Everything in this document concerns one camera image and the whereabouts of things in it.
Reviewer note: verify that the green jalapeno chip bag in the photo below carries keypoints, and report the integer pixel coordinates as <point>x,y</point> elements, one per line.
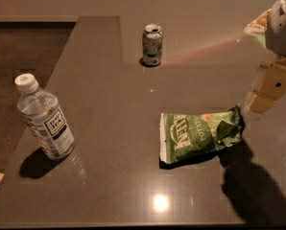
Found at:
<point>185,136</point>

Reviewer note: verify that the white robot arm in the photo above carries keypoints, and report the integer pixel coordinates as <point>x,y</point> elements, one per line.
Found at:
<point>271,24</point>

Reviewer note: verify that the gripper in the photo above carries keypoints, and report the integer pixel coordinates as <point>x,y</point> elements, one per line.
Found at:
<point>282,33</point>

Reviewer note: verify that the clear plastic water bottle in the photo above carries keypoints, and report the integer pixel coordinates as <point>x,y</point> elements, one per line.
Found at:
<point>41,112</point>

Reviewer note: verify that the green white soda can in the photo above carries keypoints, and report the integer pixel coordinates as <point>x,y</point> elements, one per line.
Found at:
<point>152,44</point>

